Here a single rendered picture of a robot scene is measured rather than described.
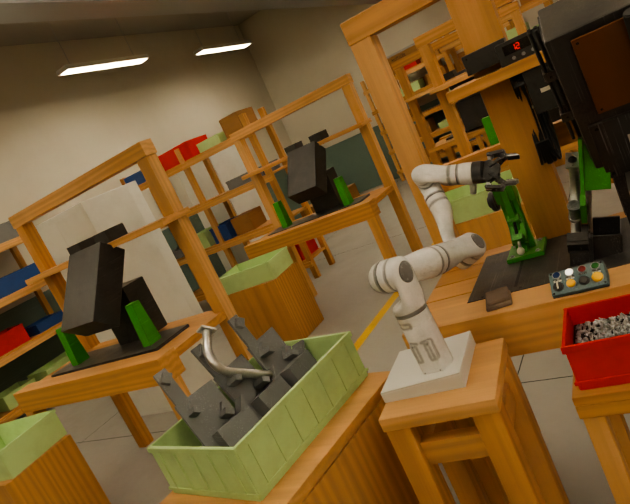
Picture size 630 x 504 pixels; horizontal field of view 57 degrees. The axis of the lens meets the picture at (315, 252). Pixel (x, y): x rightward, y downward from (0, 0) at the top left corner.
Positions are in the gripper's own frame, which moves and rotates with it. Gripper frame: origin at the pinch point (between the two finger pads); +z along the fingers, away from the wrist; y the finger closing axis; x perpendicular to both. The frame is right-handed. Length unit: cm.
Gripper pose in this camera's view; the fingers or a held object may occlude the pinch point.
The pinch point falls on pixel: (517, 168)
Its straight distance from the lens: 199.6
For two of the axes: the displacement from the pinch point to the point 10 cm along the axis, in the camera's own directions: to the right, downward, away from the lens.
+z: 8.9, -0.4, -4.6
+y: 1.5, -9.2, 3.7
